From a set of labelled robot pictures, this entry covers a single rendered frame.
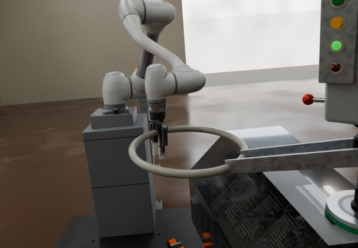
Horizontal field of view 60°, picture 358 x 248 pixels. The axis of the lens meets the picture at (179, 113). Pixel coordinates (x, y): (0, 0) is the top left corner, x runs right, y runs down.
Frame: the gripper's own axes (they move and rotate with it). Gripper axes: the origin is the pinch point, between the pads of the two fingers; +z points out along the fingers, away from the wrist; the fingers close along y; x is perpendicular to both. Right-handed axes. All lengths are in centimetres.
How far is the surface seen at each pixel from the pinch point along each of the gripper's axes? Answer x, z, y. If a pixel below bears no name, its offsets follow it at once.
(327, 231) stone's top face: 2, -4, 83
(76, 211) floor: -12, 91, -117
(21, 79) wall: 58, 69, -747
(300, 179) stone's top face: 24, -2, 60
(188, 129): 13.4, -9.6, 6.2
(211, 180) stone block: 20.1, 16.0, 15.5
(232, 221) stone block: 2.8, 14.1, 46.5
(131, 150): -21.9, -10.9, 14.9
